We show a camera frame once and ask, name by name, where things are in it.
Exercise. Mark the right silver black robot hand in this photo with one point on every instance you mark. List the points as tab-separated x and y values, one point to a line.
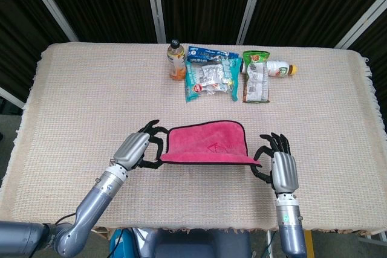
284	173

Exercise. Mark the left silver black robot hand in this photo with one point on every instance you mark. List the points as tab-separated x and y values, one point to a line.
133	149

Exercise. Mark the pink black-edged cloth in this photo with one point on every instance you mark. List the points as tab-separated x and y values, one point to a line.
205	144

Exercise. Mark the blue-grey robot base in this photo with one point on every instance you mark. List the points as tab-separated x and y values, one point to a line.
196	244

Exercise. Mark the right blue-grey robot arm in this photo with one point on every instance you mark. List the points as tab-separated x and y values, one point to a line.
290	227

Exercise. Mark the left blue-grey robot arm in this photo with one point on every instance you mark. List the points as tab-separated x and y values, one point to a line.
90	206

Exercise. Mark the beige woven tablecloth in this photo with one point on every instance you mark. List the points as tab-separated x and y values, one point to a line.
90	104

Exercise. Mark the metal table leg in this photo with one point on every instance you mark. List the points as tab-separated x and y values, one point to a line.
270	244

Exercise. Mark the green snack bag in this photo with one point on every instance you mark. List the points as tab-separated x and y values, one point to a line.
256	82

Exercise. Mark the orange juice bottle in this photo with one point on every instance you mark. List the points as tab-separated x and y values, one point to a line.
176	64

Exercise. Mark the blue plastic object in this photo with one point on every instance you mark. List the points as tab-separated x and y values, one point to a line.
121	244

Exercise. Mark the white bottle yellow cap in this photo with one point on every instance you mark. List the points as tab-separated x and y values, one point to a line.
279	69

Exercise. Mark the teal clear snack bag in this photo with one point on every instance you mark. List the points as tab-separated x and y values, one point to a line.
211	79

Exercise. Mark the blue snack packet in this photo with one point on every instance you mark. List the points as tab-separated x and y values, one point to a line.
208	53

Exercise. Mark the white partition post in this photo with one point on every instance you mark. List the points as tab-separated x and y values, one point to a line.
50	5
361	20
155	4
251	7
12	98

